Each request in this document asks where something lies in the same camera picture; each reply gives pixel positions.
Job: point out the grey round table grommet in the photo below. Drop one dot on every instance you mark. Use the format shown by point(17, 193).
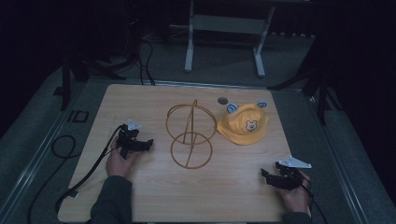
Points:
point(222, 100)

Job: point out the yellow bear hat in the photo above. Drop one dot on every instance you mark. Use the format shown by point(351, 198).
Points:
point(241, 123)

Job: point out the white metal desk frame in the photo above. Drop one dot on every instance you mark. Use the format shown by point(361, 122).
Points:
point(224, 24)

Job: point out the black tripod stand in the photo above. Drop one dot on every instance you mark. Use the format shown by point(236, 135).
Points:
point(322, 96)
point(66, 81)

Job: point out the person's right hand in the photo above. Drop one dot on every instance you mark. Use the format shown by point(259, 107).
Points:
point(295, 199)

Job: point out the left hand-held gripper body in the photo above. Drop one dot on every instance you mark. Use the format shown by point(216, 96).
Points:
point(128, 139)

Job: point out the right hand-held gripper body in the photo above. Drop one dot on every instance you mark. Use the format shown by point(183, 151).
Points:
point(289, 176)

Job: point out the person's left hand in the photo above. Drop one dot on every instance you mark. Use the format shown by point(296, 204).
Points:
point(119, 163)

